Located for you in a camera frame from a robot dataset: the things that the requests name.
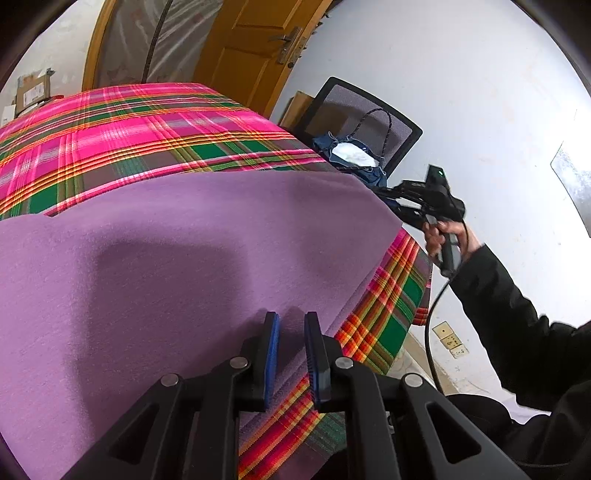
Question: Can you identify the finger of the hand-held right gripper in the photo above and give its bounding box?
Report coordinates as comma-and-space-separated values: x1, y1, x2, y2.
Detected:
374, 181, 428, 198
385, 198, 428, 230

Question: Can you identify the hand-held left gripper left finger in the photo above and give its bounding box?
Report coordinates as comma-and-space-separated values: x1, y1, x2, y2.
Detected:
65, 312, 280, 480

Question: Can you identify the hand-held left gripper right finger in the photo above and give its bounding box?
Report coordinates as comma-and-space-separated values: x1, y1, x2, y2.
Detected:
305, 312, 532, 480

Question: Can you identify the purple knit sweater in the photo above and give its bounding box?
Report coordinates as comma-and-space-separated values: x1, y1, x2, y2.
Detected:
0, 170, 406, 480

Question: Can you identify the person's right hand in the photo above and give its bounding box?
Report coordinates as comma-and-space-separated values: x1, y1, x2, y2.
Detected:
421, 220, 484, 265

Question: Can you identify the blue denim bag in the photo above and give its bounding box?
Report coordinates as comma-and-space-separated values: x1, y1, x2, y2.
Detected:
311, 108, 394, 186

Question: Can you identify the black mesh chair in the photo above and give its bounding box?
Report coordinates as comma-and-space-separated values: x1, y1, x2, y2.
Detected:
301, 76, 424, 182

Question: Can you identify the flat cardboard piece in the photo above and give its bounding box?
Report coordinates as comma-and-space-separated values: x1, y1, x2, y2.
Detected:
278, 90, 318, 133

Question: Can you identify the wooden door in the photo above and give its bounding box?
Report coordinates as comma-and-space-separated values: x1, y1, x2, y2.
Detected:
193, 0, 334, 121

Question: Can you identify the pink plaid blanket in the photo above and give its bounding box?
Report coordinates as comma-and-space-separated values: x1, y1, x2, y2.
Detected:
0, 82, 435, 480

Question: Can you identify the plastic-covered screen door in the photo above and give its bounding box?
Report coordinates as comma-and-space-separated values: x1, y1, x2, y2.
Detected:
82, 0, 223, 94

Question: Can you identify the cardboard box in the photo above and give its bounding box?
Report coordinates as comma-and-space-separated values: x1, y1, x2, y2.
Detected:
13, 68, 52, 117

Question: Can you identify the grey wall sheet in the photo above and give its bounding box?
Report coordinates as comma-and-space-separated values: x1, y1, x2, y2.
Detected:
551, 137, 591, 237

